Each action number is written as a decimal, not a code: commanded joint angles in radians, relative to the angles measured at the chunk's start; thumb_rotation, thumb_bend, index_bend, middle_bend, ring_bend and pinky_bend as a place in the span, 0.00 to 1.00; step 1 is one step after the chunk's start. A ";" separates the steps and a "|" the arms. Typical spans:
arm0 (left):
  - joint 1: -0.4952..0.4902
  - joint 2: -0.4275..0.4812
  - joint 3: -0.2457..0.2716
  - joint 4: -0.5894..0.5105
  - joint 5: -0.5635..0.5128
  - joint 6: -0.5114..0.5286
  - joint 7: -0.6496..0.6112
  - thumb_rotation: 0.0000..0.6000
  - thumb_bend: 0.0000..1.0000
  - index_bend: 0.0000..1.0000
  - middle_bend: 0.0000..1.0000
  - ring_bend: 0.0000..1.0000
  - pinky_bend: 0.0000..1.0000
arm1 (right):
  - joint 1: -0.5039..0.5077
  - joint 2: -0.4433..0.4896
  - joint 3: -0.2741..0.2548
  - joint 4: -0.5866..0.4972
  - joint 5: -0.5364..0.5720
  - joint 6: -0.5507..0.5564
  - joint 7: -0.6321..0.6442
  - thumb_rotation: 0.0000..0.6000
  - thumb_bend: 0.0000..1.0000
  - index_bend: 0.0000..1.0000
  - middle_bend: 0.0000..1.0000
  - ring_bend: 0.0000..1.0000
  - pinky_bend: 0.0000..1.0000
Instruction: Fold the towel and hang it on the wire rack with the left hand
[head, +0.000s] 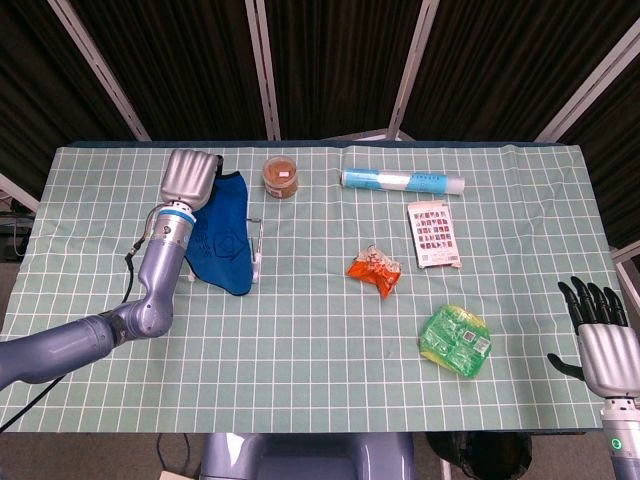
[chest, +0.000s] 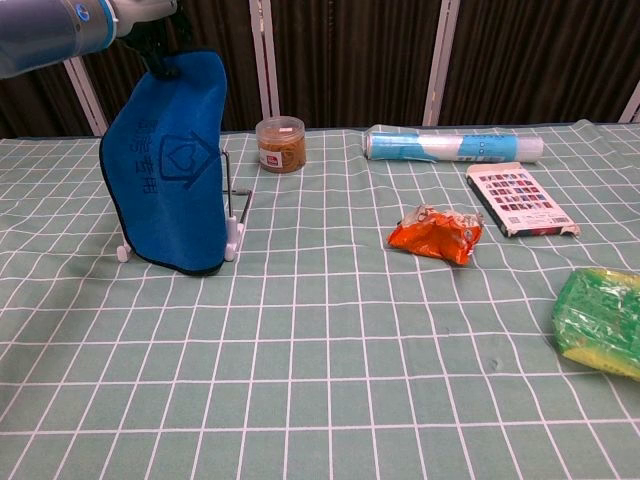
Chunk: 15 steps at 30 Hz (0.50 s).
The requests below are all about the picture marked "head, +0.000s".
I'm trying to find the green snack packet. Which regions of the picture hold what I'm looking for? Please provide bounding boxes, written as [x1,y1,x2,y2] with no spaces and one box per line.
[417,303,494,378]

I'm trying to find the white box with picture grid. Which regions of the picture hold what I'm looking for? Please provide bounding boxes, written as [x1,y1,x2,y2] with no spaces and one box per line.
[406,199,463,270]

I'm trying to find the dark curtain panel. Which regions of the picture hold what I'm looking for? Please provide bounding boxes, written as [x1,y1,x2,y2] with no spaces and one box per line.
[264,0,426,140]
[557,54,640,250]
[402,0,640,141]
[69,0,269,141]
[0,0,139,199]

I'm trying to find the purple-grey robot torso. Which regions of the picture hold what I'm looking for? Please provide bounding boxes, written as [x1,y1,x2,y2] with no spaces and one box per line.
[199,431,416,480]

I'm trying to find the metal wire rack white feet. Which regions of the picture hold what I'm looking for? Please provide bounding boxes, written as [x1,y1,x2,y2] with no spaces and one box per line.
[188,215,265,284]

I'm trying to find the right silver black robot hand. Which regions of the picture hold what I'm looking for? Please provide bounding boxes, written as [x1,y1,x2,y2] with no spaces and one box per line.
[546,275,640,400]

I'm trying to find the orange snack packet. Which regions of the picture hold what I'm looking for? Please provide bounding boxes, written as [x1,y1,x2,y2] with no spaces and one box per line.
[345,243,404,300]

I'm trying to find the clear jar of rubber bands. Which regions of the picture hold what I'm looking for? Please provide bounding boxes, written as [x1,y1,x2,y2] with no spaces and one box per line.
[262,155,301,200]

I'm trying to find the green checked tablecloth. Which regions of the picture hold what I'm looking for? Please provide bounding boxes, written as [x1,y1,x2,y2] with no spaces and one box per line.
[0,144,617,434]

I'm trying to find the black floor cable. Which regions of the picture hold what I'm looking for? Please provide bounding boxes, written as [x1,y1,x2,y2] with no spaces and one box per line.
[155,433,194,474]

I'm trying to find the white partition post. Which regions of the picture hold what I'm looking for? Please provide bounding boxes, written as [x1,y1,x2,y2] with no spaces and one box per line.
[533,32,640,144]
[47,0,152,142]
[387,0,441,141]
[0,172,41,214]
[244,0,282,141]
[610,244,640,301]

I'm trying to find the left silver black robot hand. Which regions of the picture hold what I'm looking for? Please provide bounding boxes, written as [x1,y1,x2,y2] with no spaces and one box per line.
[158,148,225,211]

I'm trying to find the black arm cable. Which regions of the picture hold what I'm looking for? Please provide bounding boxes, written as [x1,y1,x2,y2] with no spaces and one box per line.
[0,205,164,432]

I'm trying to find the blue white plastic film roll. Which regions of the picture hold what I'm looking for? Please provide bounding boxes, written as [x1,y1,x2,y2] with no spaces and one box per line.
[340,167,467,197]

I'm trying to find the blue towel with black trim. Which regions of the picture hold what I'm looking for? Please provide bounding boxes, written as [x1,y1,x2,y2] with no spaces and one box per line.
[184,169,251,297]

